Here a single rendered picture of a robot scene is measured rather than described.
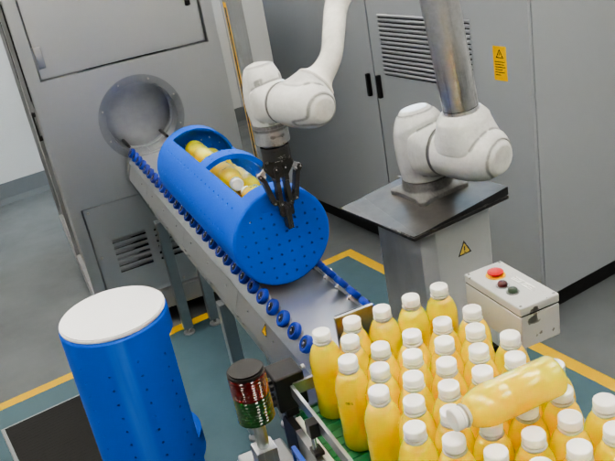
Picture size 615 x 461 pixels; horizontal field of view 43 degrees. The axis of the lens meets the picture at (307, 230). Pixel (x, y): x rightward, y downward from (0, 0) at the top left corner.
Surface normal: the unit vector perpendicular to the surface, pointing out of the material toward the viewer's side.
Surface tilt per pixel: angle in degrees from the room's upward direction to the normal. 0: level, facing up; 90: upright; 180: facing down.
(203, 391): 0
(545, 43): 90
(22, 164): 90
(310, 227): 90
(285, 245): 90
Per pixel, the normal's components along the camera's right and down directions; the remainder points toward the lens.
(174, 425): 0.74, 0.16
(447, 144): -0.78, 0.42
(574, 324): -0.17, -0.90
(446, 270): 0.53, 0.26
